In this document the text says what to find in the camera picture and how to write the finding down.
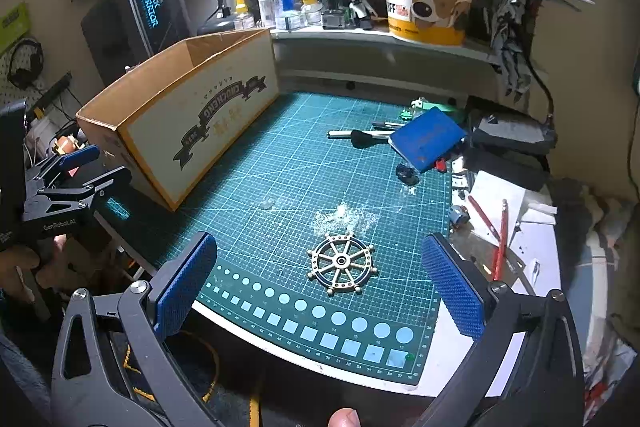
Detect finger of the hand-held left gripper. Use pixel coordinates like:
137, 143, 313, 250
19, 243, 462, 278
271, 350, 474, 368
49, 166, 133, 208
25, 145, 102, 196

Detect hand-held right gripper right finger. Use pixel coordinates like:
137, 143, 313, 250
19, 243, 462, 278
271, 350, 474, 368
421, 233, 587, 427

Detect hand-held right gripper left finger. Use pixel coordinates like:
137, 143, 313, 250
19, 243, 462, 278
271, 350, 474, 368
50, 231, 251, 427

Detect printed cardboard box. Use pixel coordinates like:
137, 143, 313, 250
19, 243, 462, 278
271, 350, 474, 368
76, 28, 280, 212

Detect blue booklet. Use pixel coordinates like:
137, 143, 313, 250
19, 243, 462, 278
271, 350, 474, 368
389, 108, 468, 174

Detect black bristle brush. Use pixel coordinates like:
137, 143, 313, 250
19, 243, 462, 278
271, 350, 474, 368
350, 129, 396, 150

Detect person's left hand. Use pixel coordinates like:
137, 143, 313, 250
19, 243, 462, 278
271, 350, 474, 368
0, 237, 66, 308

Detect person's right hand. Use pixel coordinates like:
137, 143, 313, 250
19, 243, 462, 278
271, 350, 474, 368
329, 408, 362, 427

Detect red pencil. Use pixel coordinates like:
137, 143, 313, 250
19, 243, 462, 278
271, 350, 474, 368
467, 195, 501, 242
492, 199, 509, 282

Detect black headphones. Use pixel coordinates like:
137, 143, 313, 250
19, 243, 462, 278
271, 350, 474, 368
7, 38, 46, 90

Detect white paper sheet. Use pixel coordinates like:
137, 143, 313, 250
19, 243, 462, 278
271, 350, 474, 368
467, 169, 558, 258

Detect brass ship wheel ornament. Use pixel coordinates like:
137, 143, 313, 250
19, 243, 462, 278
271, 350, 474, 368
306, 232, 380, 295

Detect small dark blue part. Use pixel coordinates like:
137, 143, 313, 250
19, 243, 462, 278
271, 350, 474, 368
395, 163, 421, 185

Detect green label card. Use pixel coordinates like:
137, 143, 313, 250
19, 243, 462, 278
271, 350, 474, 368
0, 2, 33, 54

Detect black computer tower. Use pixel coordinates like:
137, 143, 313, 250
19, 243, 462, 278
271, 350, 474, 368
81, 0, 193, 88

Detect green cutting mat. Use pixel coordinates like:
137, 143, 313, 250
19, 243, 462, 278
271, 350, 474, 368
95, 92, 473, 387

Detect black case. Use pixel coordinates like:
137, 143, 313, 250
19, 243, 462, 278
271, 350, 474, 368
467, 111, 559, 192

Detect printed cloth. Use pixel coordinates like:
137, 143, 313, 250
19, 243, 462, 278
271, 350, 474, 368
565, 177, 640, 423

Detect green plastic part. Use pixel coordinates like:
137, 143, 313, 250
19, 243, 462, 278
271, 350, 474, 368
402, 98, 463, 118

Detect clear glass bottle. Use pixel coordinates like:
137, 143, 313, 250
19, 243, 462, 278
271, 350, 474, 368
257, 0, 279, 28

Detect white desk shelf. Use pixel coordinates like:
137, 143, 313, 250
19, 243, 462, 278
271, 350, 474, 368
270, 26, 506, 108

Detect blue cap bottle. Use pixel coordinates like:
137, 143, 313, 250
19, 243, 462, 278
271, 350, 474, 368
277, 0, 297, 32

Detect dark spiky winged model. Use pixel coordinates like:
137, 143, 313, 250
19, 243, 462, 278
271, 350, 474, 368
482, 0, 598, 100

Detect yellow cord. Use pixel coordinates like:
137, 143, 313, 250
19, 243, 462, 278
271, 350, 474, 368
122, 331, 262, 427

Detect black cable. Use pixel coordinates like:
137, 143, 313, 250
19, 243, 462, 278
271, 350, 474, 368
530, 52, 558, 128

